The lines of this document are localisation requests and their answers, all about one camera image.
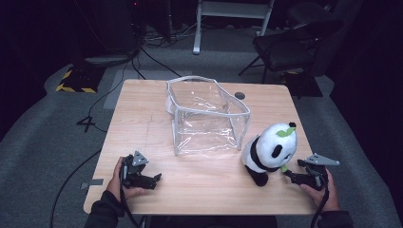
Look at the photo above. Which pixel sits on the clear plastic storage bag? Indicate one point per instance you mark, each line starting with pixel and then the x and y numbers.
pixel 206 107

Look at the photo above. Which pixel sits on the white metal stand frame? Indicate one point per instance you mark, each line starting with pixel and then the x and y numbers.
pixel 198 31

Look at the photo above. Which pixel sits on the person's left hand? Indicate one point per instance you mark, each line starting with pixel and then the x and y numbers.
pixel 115 185

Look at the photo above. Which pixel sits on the yellow black striped base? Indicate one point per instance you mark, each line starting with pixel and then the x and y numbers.
pixel 80 80

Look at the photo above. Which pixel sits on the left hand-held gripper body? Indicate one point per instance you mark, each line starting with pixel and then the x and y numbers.
pixel 129 171

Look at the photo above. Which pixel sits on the black folding chair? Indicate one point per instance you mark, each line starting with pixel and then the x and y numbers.
pixel 285 47

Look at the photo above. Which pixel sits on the round table grommet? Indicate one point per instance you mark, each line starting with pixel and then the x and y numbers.
pixel 239 95

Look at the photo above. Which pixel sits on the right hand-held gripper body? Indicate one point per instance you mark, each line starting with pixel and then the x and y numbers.
pixel 316 177

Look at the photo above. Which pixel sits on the grey flat stand base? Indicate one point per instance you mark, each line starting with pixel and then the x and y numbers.
pixel 106 59

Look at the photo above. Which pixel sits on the panda plush toy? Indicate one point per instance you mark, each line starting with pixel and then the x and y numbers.
pixel 271 148

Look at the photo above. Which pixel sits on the person's right hand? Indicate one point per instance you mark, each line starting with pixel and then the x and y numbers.
pixel 328 199

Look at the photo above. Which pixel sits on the grey tape strip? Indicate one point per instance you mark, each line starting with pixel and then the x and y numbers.
pixel 93 183

